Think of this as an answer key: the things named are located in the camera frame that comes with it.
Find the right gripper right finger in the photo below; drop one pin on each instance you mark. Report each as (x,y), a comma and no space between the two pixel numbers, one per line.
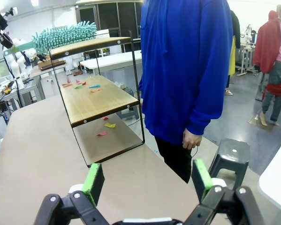
(201,174)

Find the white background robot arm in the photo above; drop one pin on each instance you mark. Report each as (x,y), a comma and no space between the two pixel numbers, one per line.
(249,32)

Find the yellow hanging garment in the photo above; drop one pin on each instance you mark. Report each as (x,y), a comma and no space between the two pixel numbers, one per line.
(232,56)

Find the blue-sleeved left forearm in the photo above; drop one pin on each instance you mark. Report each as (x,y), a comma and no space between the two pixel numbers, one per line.
(206,114)

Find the white-legged desk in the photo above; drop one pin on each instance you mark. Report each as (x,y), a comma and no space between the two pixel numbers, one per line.
(245,58)

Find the long white table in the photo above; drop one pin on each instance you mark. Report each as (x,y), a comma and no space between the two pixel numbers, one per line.
(112,61)

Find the brown wooden box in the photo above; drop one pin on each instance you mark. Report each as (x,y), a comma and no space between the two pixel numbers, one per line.
(51,65)

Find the black plastic stool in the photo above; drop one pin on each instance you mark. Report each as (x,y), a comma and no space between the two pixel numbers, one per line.
(231,154)

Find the white rounded table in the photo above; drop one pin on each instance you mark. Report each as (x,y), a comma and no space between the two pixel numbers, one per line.
(278,187)

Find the black hanging jacket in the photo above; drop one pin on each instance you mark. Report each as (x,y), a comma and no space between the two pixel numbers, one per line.
(235,25)

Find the pink paper scrap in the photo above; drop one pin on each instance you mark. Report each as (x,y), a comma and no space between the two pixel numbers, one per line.
(101,134)
(78,81)

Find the yellow paper scrap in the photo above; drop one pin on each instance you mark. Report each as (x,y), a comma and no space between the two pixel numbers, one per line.
(110,125)

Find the small black electronics box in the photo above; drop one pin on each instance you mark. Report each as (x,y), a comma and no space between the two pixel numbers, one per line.
(4,106)

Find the wood and black metal shelf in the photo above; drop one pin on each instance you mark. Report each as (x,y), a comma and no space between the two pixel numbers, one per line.
(95,103)

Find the aluminium frame cabinet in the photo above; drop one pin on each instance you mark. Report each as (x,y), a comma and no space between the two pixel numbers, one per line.
(30,91)

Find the wooden mannequin base plate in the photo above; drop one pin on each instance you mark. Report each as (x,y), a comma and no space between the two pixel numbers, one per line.
(257,122)

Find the person in blue hoodie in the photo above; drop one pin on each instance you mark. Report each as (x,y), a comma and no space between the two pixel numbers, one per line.
(177,70)

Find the orange paper scrap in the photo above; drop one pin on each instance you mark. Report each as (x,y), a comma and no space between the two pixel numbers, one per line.
(95,90)

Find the person's left hand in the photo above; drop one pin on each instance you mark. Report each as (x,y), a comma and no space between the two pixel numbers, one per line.
(191,140)

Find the teal microfibre duster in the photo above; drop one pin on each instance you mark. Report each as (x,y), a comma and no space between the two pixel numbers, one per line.
(65,35)

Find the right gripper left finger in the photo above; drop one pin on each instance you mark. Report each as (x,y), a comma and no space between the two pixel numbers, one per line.
(93,180)

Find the mannequin in red clothes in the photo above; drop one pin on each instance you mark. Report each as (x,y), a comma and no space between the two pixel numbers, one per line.
(267,47)

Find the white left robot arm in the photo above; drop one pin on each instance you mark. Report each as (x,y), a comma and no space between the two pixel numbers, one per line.
(16,65)

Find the green paper scrap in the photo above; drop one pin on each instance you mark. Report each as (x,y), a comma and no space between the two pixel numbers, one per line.
(78,87)

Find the grey waste bin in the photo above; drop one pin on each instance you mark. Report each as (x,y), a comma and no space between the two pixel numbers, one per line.
(132,113)

